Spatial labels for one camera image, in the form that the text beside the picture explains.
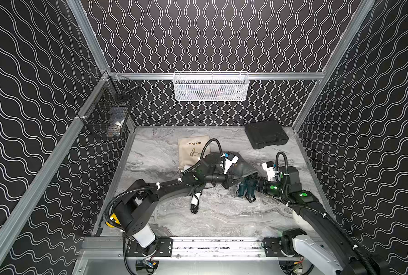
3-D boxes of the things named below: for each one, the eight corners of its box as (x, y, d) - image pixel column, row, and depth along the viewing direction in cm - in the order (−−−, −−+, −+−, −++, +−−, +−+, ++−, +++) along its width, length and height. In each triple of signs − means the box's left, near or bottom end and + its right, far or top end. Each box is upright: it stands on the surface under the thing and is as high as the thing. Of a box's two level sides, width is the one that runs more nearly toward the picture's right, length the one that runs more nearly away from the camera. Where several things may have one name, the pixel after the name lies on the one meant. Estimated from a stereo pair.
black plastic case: (249, 149, 111) (251, 144, 107) (244, 125, 125) (245, 119, 121) (287, 149, 111) (291, 144, 107) (278, 125, 125) (280, 119, 121)
